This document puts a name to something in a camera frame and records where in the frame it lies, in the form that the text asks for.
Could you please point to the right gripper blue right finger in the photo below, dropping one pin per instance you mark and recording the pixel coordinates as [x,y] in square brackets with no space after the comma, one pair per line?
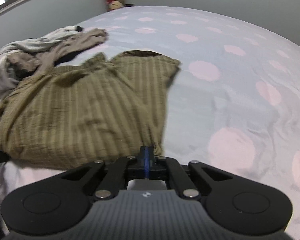
[151,156]

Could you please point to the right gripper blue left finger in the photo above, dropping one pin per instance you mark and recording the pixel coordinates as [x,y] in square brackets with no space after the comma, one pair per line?
[144,160]

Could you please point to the olive striped garment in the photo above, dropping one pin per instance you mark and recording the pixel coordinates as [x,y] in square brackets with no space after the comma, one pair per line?
[102,109]

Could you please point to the white grey garment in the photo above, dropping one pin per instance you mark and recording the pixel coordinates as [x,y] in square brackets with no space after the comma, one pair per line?
[8,78]

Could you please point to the taupe brown shirt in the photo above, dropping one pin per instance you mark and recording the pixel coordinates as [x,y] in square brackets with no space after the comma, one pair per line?
[60,52]

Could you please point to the polka dot bed sheet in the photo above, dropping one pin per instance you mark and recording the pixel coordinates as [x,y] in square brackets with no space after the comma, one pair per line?
[230,166]

